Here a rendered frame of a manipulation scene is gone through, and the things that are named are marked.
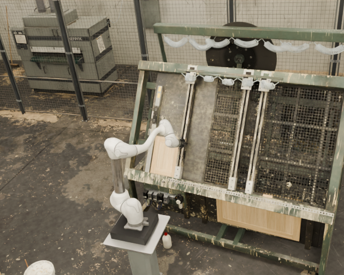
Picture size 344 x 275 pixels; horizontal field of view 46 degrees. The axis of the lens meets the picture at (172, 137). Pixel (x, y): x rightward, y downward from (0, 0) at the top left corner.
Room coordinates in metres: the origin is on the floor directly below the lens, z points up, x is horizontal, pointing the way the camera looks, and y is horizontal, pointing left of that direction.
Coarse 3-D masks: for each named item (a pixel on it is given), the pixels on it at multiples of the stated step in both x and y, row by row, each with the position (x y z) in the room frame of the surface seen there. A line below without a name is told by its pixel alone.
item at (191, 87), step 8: (192, 72) 3.87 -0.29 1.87; (192, 88) 3.81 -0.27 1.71; (192, 96) 3.79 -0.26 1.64; (192, 104) 3.77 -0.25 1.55; (184, 112) 3.71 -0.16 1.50; (184, 120) 3.67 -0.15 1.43; (184, 128) 3.64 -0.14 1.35; (184, 136) 3.57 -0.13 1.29; (184, 152) 3.51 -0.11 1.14; (176, 160) 3.46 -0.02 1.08; (176, 168) 3.42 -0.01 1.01; (176, 176) 3.37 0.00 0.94
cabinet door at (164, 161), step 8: (160, 136) 3.73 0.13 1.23; (160, 144) 3.69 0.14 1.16; (160, 152) 3.64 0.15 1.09; (168, 152) 3.60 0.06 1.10; (176, 152) 3.56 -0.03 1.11; (152, 160) 3.62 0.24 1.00; (160, 160) 3.59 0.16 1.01; (168, 160) 3.55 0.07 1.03; (152, 168) 3.58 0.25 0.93; (160, 168) 3.54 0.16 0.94; (168, 168) 3.51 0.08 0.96
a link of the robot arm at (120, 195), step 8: (104, 144) 3.09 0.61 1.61; (112, 144) 3.01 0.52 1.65; (112, 152) 2.98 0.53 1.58; (112, 160) 3.02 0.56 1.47; (120, 160) 3.02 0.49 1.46; (112, 168) 3.02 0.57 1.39; (120, 168) 3.01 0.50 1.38; (120, 176) 3.00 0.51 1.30; (120, 184) 2.99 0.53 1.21; (112, 192) 3.04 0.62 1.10; (120, 192) 2.98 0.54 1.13; (112, 200) 2.99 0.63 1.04; (120, 200) 2.94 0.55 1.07; (120, 208) 2.90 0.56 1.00
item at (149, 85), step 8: (152, 88) 4.13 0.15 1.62; (152, 96) 4.09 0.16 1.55; (224, 96) 3.72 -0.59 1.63; (240, 96) 3.65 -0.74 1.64; (152, 104) 4.05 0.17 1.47; (272, 104) 3.48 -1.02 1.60; (312, 104) 3.31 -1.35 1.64; (336, 104) 3.22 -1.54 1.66; (328, 136) 3.10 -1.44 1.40; (216, 152) 3.44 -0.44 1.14; (224, 160) 3.35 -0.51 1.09; (264, 160) 3.21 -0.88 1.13; (264, 168) 3.15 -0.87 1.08; (296, 168) 3.03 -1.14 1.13; (304, 168) 3.01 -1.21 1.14
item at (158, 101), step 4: (160, 92) 3.98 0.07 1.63; (160, 96) 3.96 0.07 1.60; (156, 100) 3.95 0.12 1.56; (160, 100) 3.94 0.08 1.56; (156, 104) 3.93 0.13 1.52; (160, 104) 3.93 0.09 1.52; (160, 108) 3.92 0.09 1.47; (152, 124) 3.82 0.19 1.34; (156, 124) 3.81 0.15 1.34; (152, 128) 3.80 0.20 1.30; (152, 144) 3.70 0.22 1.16; (152, 148) 3.68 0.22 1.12; (148, 152) 3.68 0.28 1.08; (152, 152) 3.67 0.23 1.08; (148, 156) 3.65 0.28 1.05; (148, 160) 3.63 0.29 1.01; (148, 164) 3.60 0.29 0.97; (148, 168) 3.58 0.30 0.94
